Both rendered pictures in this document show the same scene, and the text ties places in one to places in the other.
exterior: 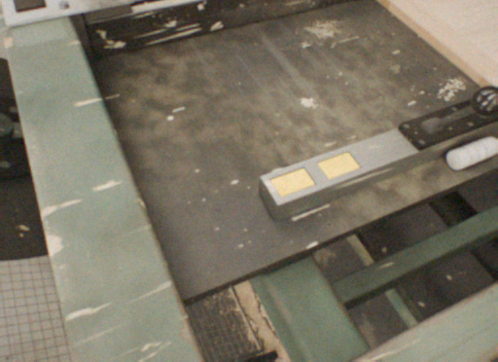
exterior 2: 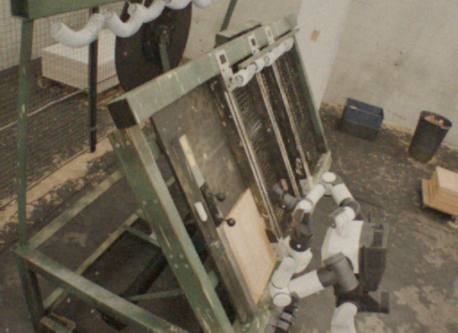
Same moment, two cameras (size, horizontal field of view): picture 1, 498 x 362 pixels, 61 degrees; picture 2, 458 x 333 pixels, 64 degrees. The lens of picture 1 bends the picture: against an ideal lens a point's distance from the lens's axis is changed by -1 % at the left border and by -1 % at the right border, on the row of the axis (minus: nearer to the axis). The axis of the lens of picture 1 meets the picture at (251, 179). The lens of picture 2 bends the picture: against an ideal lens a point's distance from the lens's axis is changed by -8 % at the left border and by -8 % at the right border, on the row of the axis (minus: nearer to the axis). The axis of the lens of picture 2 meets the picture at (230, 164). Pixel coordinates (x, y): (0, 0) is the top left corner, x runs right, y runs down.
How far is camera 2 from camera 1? 1.09 m
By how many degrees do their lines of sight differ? 23
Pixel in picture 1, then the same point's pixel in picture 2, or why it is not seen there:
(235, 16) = (229, 130)
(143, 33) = (217, 96)
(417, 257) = not seen: hidden behind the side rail
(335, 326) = not seen: hidden behind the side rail
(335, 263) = (77, 246)
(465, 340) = (160, 187)
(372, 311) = not seen: hidden behind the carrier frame
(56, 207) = (175, 75)
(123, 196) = (181, 92)
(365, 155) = (195, 169)
